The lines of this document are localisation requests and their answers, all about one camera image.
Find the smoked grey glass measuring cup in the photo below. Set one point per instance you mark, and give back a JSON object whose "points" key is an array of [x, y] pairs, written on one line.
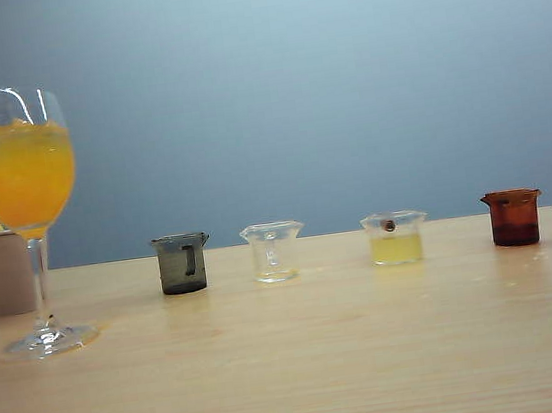
{"points": [[173, 269]]}

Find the amber glass measuring cup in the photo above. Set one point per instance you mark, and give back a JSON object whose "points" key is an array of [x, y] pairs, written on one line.
{"points": [[515, 222]]}

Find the beige paper cup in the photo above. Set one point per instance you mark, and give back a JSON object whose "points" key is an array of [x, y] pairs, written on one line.
{"points": [[7, 275]]}

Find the clear glass measuring cup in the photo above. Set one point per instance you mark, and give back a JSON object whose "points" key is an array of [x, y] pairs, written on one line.
{"points": [[276, 267]]}

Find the wine glass with orange juice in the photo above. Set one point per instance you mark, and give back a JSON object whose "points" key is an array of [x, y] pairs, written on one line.
{"points": [[20, 172]]}

